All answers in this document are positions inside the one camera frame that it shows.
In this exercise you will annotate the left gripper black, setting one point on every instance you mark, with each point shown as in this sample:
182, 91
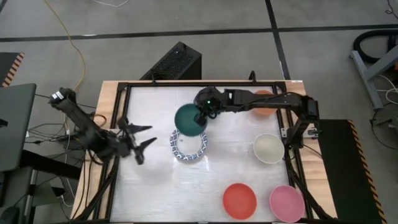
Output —
124, 141

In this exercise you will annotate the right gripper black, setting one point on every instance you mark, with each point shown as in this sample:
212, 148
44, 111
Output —
214, 99

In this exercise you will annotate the teal plastic bowl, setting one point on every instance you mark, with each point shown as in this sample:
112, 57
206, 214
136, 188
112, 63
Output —
186, 121

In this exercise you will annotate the blue leaf pattern paper bowl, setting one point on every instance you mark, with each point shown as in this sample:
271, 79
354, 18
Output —
189, 146
172, 140

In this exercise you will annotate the orange plastic bowl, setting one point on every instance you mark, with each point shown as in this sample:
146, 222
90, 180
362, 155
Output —
264, 111

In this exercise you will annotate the white plastic bowl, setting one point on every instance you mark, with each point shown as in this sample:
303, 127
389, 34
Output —
268, 148

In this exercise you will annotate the red plastic bowl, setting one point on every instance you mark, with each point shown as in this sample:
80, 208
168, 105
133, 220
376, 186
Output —
239, 201

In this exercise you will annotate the pink plastic bowl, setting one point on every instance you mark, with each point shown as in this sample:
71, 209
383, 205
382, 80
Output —
286, 203

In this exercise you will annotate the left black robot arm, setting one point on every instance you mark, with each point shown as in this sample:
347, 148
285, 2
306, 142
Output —
84, 124

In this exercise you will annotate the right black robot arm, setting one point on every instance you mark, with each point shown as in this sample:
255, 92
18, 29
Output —
280, 99

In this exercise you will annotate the wooden table board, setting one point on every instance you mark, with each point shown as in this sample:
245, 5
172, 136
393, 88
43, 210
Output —
107, 99

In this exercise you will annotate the black computer tower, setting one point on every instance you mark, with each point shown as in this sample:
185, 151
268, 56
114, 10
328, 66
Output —
174, 63

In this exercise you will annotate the black side desk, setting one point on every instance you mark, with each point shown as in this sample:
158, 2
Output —
46, 163

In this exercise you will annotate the grey laptop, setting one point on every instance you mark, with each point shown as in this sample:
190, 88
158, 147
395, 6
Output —
15, 124

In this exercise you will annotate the hazard-striped black mat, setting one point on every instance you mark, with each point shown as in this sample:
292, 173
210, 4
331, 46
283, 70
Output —
7, 67
342, 171

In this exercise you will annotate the grey metal stand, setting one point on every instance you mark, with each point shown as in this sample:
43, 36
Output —
365, 79

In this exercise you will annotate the black metal table frame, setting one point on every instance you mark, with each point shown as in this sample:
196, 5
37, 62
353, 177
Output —
202, 84

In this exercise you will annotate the black frame clamp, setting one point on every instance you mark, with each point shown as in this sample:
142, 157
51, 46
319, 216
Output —
153, 79
252, 77

